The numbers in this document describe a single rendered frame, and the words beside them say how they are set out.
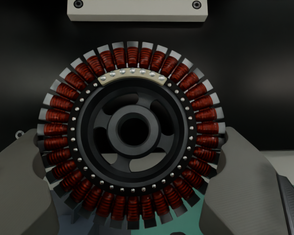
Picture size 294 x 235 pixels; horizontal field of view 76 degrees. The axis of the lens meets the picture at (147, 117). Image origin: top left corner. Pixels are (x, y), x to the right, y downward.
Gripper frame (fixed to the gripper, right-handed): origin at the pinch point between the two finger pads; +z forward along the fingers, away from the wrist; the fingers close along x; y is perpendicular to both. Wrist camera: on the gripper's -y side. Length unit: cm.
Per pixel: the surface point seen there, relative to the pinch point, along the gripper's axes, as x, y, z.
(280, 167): 16.5, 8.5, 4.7
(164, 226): 11, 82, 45
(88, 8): -4.9, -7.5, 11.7
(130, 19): -0.5, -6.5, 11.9
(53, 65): -8.8, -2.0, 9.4
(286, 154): 17.3, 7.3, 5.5
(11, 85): -13.0, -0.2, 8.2
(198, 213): 28, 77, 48
